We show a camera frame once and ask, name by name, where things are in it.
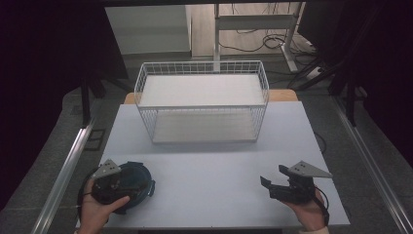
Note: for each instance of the aluminium rail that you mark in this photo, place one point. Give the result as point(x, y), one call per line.
point(373, 169)
point(61, 182)

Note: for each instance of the black metal stand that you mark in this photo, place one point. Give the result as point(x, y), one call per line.
point(350, 104)
point(85, 104)

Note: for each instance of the person's left hand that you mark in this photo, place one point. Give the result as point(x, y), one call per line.
point(92, 214)

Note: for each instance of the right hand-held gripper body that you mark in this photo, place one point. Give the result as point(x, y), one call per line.
point(297, 191)

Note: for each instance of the white desk frame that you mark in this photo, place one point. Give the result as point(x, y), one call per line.
point(253, 22)

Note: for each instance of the dark blue round bowl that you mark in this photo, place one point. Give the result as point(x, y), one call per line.
point(139, 175)

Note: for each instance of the white power strip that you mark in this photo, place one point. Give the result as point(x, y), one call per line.
point(314, 73)

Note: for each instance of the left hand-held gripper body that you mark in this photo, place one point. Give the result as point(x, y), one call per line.
point(110, 187)

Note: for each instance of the white cabinet panel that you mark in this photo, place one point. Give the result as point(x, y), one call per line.
point(147, 29)

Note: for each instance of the wooden table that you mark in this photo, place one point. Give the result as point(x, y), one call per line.
point(285, 95)

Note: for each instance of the person's right hand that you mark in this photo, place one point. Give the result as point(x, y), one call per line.
point(311, 214)

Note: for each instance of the black curtain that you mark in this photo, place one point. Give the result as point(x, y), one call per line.
point(383, 65)
point(48, 81)

